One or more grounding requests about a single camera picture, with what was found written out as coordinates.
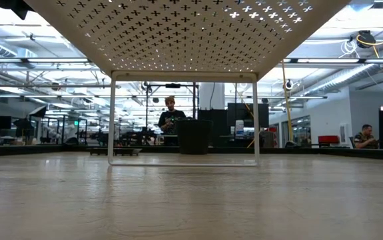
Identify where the white perforated metal shelf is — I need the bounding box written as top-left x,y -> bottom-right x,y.
24,0 -> 352,167

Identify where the person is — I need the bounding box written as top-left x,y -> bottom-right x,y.
158,95 -> 187,147
353,124 -> 380,149

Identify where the black cabinet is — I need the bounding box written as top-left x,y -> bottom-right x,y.
197,102 -> 270,148

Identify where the red storage box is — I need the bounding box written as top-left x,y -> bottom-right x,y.
317,135 -> 340,145

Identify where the black aluminium table frame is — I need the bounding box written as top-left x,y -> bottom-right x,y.
0,143 -> 383,162

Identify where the black background rig frame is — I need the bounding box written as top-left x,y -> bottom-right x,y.
144,82 -> 200,147

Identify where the yellow hanging cable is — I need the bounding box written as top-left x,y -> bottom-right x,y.
281,66 -> 294,144

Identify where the black ceiling cable reel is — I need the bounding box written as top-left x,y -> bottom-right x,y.
349,29 -> 377,49

